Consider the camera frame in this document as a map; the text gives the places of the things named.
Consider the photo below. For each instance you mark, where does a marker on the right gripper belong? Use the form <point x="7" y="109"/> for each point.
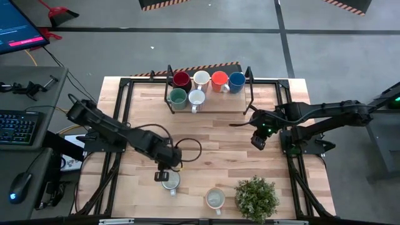
<point x="261" y="120"/>

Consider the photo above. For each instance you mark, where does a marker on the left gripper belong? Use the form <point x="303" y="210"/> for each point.
<point x="170" y="161"/>

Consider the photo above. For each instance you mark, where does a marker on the blue leaf-print white mug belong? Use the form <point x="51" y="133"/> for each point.
<point x="173" y="184"/>

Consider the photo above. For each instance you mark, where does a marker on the orange mug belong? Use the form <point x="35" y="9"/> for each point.
<point x="219" y="79"/>

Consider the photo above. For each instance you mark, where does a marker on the yellow patterned white mug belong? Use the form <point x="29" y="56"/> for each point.
<point x="215" y="199"/>

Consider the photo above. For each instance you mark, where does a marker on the mint green mug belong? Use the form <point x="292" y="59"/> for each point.
<point x="178" y="99"/>

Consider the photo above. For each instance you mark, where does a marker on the coral floral-print mug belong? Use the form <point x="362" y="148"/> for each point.
<point x="201" y="78"/>

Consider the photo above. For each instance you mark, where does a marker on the black mug red inside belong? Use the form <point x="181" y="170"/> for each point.
<point x="182" y="79"/>

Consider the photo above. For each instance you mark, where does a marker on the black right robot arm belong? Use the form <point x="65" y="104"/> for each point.
<point x="328" y="109"/>

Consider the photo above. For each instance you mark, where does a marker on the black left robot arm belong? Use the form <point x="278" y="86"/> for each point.
<point x="125" y="136"/>

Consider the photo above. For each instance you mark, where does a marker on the black metal mug rack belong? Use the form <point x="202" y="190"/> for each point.
<point x="225" y="103"/>

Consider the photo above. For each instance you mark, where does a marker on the potted plant striped pot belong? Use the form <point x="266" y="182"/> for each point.
<point x="256" y="198"/>

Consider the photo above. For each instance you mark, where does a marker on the hazard-striped black mat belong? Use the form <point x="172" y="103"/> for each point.
<point x="162" y="3"/>
<point x="347" y="6"/>
<point x="187" y="69"/>

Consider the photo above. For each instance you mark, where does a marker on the white printed box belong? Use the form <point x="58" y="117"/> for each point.
<point x="73" y="162"/>

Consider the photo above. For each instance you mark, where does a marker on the black neighbouring workstation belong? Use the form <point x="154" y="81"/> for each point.
<point x="384" y="140"/>

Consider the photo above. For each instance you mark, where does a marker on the black computer mouse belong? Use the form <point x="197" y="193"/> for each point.
<point x="19" y="187"/>

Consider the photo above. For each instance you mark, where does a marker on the black backlit keyboard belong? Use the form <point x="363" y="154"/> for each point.
<point x="17" y="128"/>

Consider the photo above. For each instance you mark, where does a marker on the black clamp stand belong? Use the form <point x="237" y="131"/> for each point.
<point x="29" y="89"/>

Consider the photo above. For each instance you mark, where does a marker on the grey desk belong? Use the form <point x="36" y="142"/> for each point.
<point x="18" y="101"/>

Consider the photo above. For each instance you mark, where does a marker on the blue-screen monitor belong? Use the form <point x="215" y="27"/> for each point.
<point x="15" y="28"/>

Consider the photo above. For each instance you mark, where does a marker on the black table frame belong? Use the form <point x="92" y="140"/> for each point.
<point x="140" y="80"/>

